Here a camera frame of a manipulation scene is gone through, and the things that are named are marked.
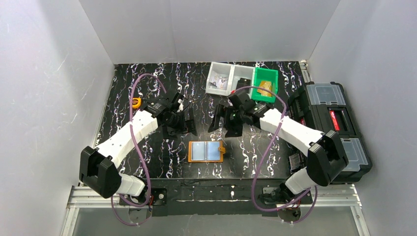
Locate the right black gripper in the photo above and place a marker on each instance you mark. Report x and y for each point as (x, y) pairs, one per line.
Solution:
(226, 119)

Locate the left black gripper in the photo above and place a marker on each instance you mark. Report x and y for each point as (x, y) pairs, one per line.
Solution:
(182, 122)

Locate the orange leather card holder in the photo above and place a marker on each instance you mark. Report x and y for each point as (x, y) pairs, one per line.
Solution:
(206, 152)

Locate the gold credit card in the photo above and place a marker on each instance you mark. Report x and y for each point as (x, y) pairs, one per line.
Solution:
(261, 89)

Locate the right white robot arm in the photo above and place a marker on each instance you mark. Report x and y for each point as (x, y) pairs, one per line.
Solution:
(325, 154)

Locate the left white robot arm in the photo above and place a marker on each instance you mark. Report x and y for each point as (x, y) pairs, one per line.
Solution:
(99, 165)

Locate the photo cards in bin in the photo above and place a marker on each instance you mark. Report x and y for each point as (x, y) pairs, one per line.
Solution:
(219, 81)

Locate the black card in bin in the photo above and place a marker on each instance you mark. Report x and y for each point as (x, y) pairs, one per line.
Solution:
(243, 82)

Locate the left grey plastic bin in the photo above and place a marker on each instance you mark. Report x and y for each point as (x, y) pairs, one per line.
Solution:
(221, 69)

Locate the grey plastic bin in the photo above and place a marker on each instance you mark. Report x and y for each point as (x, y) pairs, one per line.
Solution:
(221, 69)
(237, 72)

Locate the middle grey plastic bin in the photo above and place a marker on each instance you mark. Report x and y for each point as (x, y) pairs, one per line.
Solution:
(237, 72)

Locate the yellow tape measure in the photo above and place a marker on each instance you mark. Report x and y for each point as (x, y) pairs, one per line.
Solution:
(136, 102)

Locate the green plastic bin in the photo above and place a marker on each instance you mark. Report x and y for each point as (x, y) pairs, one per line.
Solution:
(266, 79)

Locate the black plastic toolbox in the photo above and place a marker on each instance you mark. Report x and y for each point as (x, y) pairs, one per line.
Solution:
(324, 107)

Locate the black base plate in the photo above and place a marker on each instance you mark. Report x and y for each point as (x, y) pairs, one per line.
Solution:
(203, 196)

